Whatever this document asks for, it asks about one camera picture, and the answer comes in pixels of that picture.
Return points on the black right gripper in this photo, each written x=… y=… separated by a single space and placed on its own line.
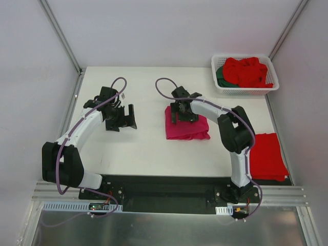
x=183 y=114

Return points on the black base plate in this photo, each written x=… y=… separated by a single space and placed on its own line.
x=166 y=194

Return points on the pink t shirt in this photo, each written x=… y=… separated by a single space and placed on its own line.
x=185 y=130

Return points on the green t shirt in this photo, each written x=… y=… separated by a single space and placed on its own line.
x=221 y=80

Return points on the white plastic laundry basket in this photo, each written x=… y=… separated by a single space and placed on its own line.
x=218 y=60

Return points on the aluminium frame rail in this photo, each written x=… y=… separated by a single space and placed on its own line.
x=272 y=196

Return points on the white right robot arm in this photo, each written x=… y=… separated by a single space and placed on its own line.
x=236 y=133

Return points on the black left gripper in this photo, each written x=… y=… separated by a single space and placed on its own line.
x=122 y=119

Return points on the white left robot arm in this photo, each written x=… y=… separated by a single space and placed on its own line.
x=61 y=161

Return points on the red t shirt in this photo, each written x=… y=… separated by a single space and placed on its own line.
x=266 y=162
x=246 y=73

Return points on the red crumpled t shirt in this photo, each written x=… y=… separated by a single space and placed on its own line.
x=246 y=73

